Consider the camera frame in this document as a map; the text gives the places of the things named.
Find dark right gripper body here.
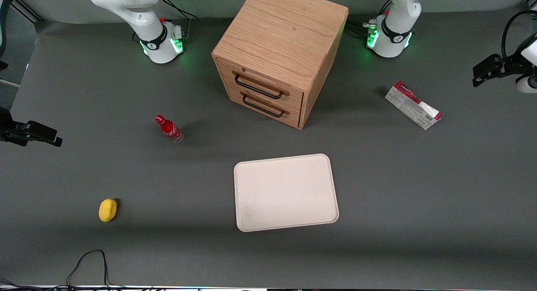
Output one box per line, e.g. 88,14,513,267
0,107,28,146

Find red cookie box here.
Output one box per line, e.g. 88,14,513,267
385,81,443,131

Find beige rectangular tray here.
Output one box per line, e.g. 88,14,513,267
233,153,339,232

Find yellow lemon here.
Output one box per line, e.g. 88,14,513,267
99,198,118,223

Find red cola bottle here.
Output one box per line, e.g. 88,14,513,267
155,115,184,143

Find wooden drawer front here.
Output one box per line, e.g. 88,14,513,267
224,79,303,129
217,58,304,112

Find wooden drawer cabinet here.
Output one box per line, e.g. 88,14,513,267
211,0,349,130

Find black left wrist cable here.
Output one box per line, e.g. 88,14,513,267
501,10,537,62

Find black hanging strap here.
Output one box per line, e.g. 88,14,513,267
0,0,16,71

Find black looped table cable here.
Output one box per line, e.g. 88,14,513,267
66,249,126,289

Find black left arm base cables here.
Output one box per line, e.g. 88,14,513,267
346,0,393,39

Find black arm base cables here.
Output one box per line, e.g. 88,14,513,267
133,0,200,43
346,0,393,39

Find black right arm base cables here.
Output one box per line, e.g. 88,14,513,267
133,0,200,43

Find black drawer handle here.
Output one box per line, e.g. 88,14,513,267
232,71,290,100
240,91,290,118

